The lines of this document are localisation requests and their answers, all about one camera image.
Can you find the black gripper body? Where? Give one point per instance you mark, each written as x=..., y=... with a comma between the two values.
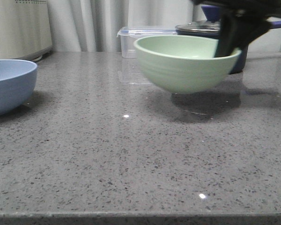
x=269, y=8

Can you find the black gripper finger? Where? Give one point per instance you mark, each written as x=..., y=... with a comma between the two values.
x=225, y=45
x=246, y=30

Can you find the light green bowl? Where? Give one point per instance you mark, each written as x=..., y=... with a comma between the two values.
x=183, y=64

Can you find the light blue bowl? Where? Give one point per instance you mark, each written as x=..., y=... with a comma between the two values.
x=17, y=83

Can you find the glass lid with blue knob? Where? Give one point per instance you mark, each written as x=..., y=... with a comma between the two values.
x=209, y=26

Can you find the dark blue saucepan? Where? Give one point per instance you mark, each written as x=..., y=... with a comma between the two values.
x=240, y=64

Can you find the clear plastic food container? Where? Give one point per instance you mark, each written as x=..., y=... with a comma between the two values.
x=128, y=35

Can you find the white curtain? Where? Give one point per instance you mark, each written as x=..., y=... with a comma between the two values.
x=92, y=25

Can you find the white kitchen appliance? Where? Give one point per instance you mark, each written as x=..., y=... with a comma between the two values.
x=24, y=29

